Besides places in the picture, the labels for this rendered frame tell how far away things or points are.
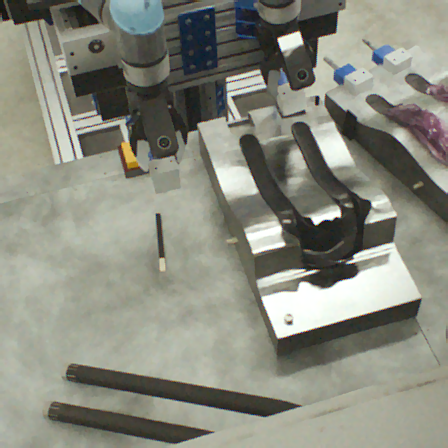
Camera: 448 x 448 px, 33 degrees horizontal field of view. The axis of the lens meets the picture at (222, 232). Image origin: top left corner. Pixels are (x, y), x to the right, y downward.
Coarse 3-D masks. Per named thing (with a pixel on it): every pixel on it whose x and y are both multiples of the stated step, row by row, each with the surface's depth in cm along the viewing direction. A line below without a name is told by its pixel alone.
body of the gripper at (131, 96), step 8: (168, 80) 123; (128, 88) 130; (136, 88) 121; (144, 88) 121; (152, 88) 121; (160, 88) 122; (128, 96) 129; (136, 96) 129; (168, 96) 129; (128, 104) 133; (136, 104) 128; (168, 104) 127; (136, 112) 127; (176, 112) 128; (136, 120) 127; (176, 120) 129; (144, 136) 130
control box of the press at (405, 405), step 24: (384, 384) 54; (408, 384) 54; (432, 384) 54; (312, 408) 53; (336, 408) 53; (360, 408) 53; (384, 408) 53; (408, 408) 53; (432, 408) 53; (216, 432) 53; (240, 432) 53; (264, 432) 52; (288, 432) 52; (312, 432) 52; (336, 432) 52; (360, 432) 52; (384, 432) 52; (408, 432) 52; (432, 432) 51
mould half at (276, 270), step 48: (288, 144) 148; (336, 144) 148; (240, 192) 142; (288, 192) 140; (240, 240) 137; (288, 240) 128; (384, 240) 134; (288, 288) 131; (336, 288) 131; (384, 288) 130; (288, 336) 126; (336, 336) 131
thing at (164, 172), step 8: (152, 160) 138; (160, 160) 137; (168, 160) 137; (176, 160) 137; (152, 168) 136; (160, 168) 136; (168, 168) 136; (176, 168) 136; (152, 176) 136; (160, 176) 136; (168, 176) 137; (176, 176) 137; (152, 184) 141; (160, 184) 138; (168, 184) 139; (176, 184) 139; (160, 192) 140
